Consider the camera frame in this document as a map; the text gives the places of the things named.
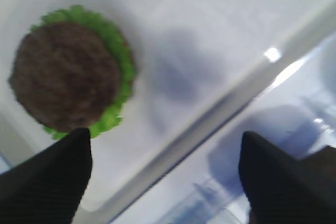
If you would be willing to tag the clear acrylic right rack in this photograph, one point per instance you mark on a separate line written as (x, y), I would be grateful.
(298, 117)

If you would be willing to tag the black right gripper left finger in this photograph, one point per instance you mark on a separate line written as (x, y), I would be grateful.
(48, 187)

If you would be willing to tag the cream metal baking tray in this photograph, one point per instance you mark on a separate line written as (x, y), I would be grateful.
(121, 189)

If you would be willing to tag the white parchment paper sheet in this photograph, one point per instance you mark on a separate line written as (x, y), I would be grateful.
(189, 52)

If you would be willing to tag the green lettuce leaf on tray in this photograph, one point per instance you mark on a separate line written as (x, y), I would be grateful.
(116, 44)

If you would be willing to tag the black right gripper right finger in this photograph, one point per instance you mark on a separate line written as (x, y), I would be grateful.
(282, 189)

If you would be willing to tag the brown meat patty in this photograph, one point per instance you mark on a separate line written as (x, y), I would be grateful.
(64, 76)

